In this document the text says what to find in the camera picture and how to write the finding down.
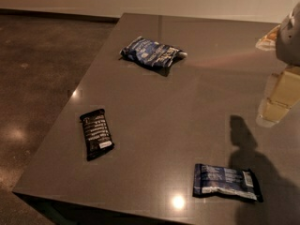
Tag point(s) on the grey round gripper body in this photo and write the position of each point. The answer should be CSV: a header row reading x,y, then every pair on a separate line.
x,y
289,42

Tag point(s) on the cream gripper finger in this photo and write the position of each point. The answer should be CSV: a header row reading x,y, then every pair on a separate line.
x,y
282,92
268,41

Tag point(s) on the blue rxbar blueberry wrapper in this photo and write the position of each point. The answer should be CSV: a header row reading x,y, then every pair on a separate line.
x,y
214,180

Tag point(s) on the black rxbar chocolate wrapper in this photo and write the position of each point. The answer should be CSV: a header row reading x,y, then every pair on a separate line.
x,y
97,136

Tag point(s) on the blue crumpled chip bag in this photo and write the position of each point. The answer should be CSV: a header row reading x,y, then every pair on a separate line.
x,y
151,54

